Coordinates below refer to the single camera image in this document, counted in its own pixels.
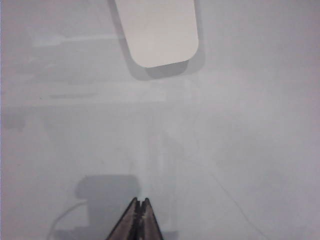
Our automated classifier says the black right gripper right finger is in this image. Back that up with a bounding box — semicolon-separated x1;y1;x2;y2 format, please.
138;197;165;240

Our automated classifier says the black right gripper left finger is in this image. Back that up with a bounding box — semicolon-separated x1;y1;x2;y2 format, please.
104;197;141;240

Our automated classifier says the white whiteboard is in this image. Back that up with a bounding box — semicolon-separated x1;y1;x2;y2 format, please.
0;0;320;240

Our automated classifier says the white whiteboard eraser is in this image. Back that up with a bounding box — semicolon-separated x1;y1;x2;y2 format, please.
113;0;200;69

